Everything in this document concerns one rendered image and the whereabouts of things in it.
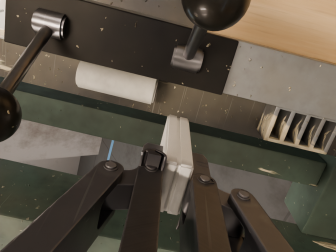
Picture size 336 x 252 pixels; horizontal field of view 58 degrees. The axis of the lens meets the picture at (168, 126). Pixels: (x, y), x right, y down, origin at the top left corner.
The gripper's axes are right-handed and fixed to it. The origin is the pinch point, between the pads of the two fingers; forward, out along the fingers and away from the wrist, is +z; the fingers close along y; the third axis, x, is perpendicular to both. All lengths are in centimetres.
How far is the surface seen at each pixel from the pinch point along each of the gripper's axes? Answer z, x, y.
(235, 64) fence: 11.6, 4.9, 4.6
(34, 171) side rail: 20.0, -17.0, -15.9
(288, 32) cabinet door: 13.7, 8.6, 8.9
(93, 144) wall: 320, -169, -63
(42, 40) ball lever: 8.1, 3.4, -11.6
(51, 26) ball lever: 9.5, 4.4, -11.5
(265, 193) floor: 141, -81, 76
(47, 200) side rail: 14.7, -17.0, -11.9
